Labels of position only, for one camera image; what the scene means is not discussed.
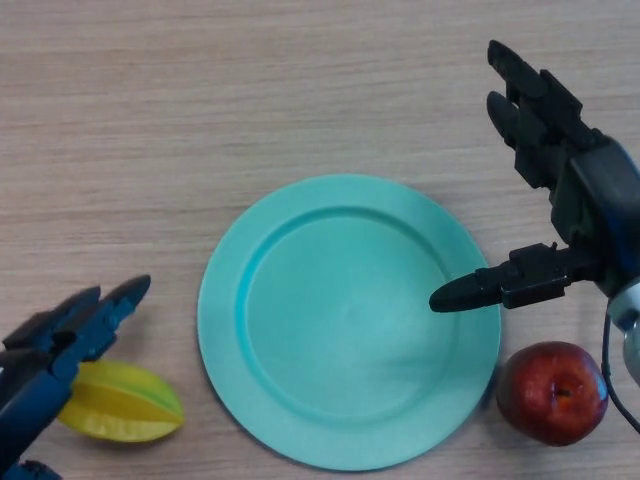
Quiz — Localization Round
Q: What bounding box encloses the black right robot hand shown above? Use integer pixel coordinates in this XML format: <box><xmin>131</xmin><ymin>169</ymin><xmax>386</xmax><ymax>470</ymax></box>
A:
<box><xmin>428</xmin><ymin>39</ymin><xmax>640</xmax><ymax>315</ymax></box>

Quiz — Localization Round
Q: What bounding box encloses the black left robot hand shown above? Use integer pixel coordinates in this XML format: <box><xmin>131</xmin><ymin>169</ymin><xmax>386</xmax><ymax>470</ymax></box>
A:
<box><xmin>0</xmin><ymin>273</ymin><xmax>152</xmax><ymax>480</ymax></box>

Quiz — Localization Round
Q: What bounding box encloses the yellow starfruit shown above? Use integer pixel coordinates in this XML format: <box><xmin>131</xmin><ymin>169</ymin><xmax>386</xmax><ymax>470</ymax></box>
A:
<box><xmin>55</xmin><ymin>360</ymin><xmax>185</xmax><ymax>444</ymax></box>

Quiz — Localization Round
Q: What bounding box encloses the green round plate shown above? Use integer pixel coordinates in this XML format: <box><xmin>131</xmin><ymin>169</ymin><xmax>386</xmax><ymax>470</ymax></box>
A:
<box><xmin>196</xmin><ymin>173</ymin><xmax>503</xmax><ymax>472</ymax></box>

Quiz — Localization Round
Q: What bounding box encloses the red apple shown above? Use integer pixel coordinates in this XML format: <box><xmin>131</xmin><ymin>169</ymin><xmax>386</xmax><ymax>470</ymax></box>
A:
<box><xmin>495</xmin><ymin>341</ymin><xmax>610</xmax><ymax>448</ymax></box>

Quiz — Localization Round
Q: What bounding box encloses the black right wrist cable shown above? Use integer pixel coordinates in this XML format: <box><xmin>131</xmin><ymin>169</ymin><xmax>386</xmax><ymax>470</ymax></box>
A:
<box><xmin>600</xmin><ymin>299</ymin><xmax>640</xmax><ymax>434</ymax></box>

